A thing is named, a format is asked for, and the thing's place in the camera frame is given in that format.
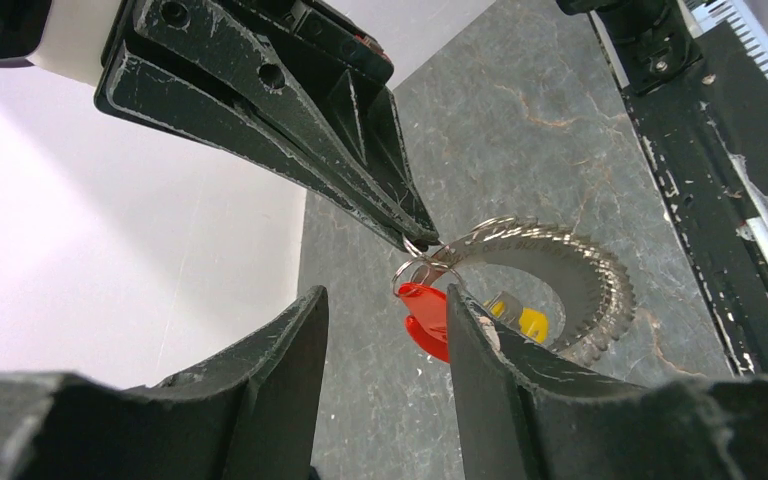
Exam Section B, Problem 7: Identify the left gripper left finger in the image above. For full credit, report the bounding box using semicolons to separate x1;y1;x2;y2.
0;286;329;479

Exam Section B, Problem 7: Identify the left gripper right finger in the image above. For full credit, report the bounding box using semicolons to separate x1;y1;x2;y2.
447;285;768;479

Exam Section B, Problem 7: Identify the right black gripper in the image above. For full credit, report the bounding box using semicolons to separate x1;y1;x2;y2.
94;1;440;249

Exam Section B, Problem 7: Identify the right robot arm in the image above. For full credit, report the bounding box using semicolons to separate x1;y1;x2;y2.
0;1;439;250

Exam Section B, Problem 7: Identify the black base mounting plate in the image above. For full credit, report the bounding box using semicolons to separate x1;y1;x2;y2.
559;1;768;375

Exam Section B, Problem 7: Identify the white slotted cable duct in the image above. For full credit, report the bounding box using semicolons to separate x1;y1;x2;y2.
684;0;768;83

